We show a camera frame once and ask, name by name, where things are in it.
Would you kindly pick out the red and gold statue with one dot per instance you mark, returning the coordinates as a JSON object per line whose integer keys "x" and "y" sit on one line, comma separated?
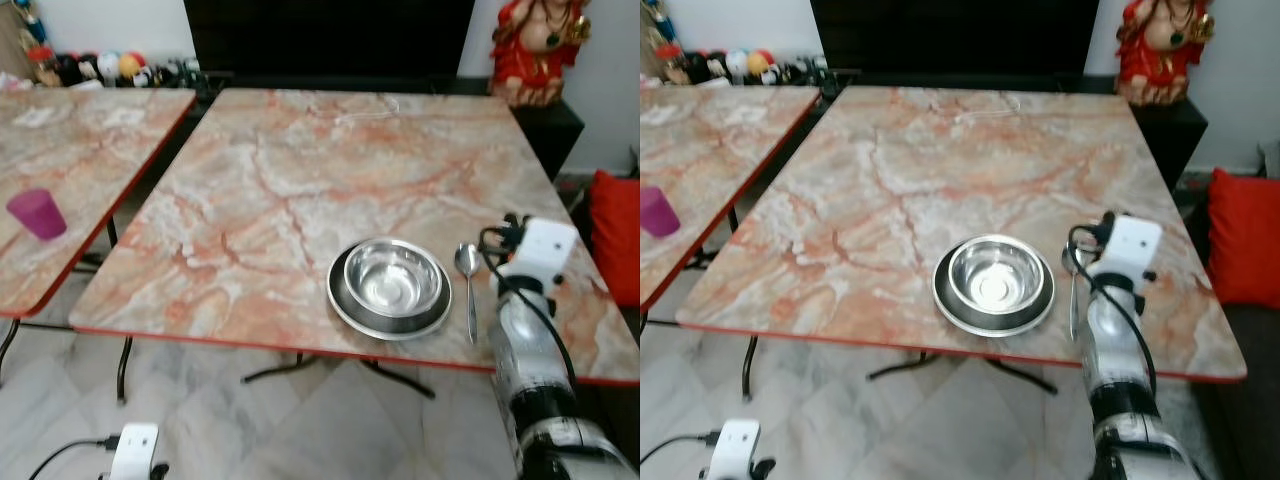
{"x": 535, "y": 50}
{"x": 1160, "y": 50}

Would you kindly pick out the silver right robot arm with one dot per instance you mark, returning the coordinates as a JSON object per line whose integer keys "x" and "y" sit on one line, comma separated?
{"x": 1118, "y": 350}
{"x": 530, "y": 350}

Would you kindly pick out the white toy ball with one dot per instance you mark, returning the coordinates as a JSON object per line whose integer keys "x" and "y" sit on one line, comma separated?
{"x": 736, "y": 64}
{"x": 108, "y": 65}

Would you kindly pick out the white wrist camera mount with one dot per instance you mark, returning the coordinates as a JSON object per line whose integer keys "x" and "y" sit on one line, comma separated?
{"x": 1130, "y": 245}
{"x": 134, "y": 448}
{"x": 733, "y": 448}
{"x": 548, "y": 248}

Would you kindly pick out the orange toy ball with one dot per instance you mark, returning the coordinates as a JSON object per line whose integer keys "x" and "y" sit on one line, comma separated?
{"x": 130, "y": 66}
{"x": 758, "y": 63}

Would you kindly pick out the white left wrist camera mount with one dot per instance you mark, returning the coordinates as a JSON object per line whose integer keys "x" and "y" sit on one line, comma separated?
{"x": 134, "y": 448}
{"x": 733, "y": 448}

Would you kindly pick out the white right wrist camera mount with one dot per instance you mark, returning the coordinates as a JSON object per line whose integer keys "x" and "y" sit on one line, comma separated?
{"x": 548, "y": 248}
{"x": 1130, "y": 245}

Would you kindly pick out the red cushion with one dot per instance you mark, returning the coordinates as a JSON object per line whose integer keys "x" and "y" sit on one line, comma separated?
{"x": 1245, "y": 235}
{"x": 615, "y": 235}

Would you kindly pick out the steel spoon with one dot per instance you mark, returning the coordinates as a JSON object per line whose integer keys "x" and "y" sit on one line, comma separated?
{"x": 1070, "y": 265}
{"x": 467, "y": 262}

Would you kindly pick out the steel plate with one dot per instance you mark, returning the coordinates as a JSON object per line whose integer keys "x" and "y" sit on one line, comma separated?
{"x": 950, "y": 308}
{"x": 345, "y": 310}

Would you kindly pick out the steel bowl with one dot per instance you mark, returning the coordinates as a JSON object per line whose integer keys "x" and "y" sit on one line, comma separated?
{"x": 392, "y": 280}
{"x": 995, "y": 278}

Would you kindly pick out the large black television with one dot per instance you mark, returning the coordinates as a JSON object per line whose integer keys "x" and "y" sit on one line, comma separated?
{"x": 330, "y": 40}
{"x": 955, "y": 40}

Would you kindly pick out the purple plastic cup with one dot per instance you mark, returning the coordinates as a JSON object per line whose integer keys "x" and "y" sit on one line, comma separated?
{"x": 657, "y": 212}
{"x": 38, "y": 215}

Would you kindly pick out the marble top folding table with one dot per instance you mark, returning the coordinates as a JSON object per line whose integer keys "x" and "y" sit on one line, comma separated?
{"x": 710, "y": 140}
{"x": 70, "y": 150}
{"x": 900, "y": 170}
{"x": 300, "y": 180}

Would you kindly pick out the black side cabinet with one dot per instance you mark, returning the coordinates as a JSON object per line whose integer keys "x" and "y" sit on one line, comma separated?
{"x": 555, "y": 130}
{"x": 1178, "y": 135}

